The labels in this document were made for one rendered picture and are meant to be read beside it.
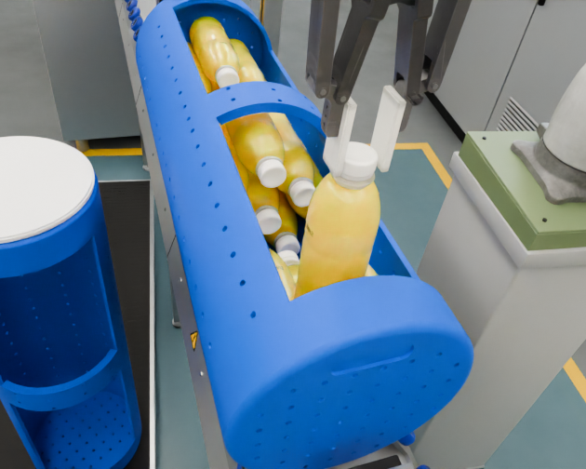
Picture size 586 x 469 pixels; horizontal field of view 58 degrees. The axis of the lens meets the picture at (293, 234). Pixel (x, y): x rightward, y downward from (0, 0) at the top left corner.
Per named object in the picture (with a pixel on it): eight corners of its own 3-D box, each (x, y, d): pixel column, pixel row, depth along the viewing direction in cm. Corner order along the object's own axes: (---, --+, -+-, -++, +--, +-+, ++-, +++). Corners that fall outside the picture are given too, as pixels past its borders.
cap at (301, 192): (285, 187, 79) (287, 194, 78) (307, 174, 79) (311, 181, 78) (294, 202, 82) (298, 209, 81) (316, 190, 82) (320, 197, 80)
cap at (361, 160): (360, 157, 50) (364, 141, 49) (381, 180, 48) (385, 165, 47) (325, 164, 49) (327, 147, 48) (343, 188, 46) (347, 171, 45)
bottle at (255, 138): (231, 128, 91) (259, 196, 78) (210, 98, 86) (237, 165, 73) (266, 108, 90) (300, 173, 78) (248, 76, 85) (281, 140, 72)
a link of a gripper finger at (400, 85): (399, 70, 43) (431, 68, 44) (386, 124, 47) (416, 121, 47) (407, 77, 42) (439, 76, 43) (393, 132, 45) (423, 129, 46)
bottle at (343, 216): (337, 275, 64) (366, 145, 52) (366, 319, 59) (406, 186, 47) (284, 289, 62) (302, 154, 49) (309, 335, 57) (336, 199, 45)
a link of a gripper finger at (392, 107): (383, 85, 45) (391, 84, 45) (367, 154, 49) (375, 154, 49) (399, 101, 43) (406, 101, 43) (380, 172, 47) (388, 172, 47)
